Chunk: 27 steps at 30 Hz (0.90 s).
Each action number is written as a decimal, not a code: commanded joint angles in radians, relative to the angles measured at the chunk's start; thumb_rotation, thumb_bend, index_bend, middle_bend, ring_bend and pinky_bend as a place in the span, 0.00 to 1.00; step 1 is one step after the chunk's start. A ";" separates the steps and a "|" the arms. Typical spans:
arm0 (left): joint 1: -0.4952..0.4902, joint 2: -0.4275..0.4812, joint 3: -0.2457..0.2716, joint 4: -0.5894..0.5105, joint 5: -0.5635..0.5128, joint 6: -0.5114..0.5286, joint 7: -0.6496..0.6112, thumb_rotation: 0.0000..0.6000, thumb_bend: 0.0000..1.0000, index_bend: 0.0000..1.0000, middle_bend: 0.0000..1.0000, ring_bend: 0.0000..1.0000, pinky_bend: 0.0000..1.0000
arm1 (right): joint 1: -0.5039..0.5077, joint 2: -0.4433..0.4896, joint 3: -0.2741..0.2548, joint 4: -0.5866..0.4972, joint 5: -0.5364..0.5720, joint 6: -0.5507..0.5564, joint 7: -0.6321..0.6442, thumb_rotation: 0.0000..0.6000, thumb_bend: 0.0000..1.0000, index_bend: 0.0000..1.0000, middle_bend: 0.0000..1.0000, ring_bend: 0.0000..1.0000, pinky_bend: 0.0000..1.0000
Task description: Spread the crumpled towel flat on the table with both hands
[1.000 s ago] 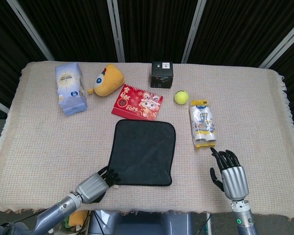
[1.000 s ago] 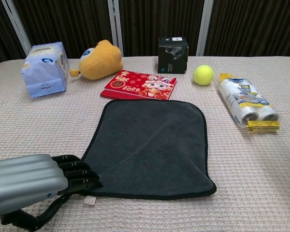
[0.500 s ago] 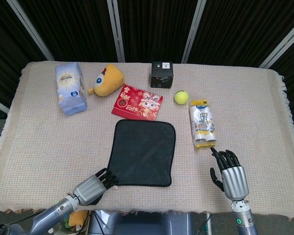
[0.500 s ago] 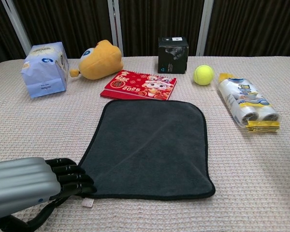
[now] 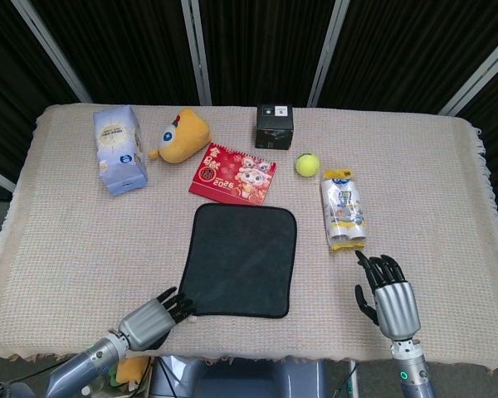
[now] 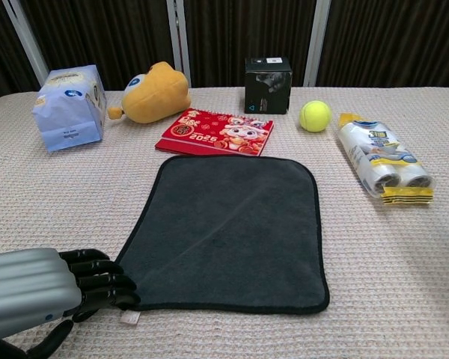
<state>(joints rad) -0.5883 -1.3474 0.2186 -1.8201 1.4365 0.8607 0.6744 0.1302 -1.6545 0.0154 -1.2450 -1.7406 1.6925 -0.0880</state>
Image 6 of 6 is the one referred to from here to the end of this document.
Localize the beige woven tablecloth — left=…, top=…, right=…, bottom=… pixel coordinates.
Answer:
left=0, top=86, right=449, bottom=359

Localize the dark pleated partition curtain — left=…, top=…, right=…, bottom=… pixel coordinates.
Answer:
left=0, top=0, right=449, bottom=108

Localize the light blue tissue pack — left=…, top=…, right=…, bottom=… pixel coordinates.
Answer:
left=31, top=64, right=108, bottom=153

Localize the pack of plastic bag rolls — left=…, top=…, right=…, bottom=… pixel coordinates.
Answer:
left=337, top=112, right=435, bottom=206

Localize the black cardboard box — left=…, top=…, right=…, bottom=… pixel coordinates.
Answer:
left=244, top=56, right=293, bottom=115

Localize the white metal frame post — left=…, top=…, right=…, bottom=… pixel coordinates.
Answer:
left=165, top=0, right=192, bottom=89
left=302, top=0, right=332, bottom=88
left=1, top=0, right=49, bottom=92

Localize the grey and pink towel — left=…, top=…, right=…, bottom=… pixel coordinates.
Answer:
left=114, top=155, right=331, bottom=326

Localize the yellow-green tennis ball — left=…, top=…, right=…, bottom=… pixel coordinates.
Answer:
left=299, top=99, right=333, bottom=132

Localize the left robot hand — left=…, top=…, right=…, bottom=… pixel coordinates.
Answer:
left=0, top=248, right=142, bottom=359

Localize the yellow plush toy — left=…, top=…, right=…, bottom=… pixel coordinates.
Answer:
left=107, top=61, right=192, bottom=125

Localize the red 2026 desk calendar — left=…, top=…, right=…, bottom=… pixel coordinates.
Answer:
left=154, top=107, right=275, bottom=157

